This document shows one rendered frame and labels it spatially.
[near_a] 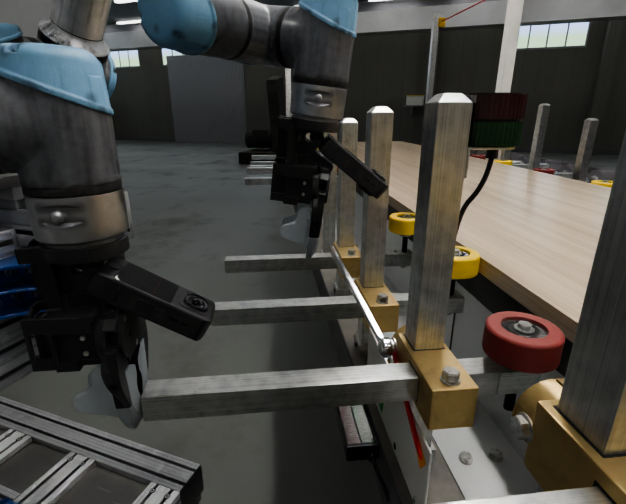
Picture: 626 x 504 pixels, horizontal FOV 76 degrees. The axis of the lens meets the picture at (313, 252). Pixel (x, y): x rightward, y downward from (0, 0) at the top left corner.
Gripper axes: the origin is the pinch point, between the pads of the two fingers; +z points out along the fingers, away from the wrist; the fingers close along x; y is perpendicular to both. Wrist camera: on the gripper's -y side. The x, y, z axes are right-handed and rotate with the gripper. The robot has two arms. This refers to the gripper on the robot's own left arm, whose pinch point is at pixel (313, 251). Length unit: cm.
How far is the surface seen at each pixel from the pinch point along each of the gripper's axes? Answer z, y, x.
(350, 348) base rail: 21.5, -9.9, -5.8
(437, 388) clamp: 2.0, -13.4, 26.7
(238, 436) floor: 98, 16, -51
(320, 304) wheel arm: 9.3, -2.4, 0.1
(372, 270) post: 4.2, -10.9, -5.1
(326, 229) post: 15, -5, -55
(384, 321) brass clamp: 9.7, -13.0, 2.4
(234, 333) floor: 105, 32, -124
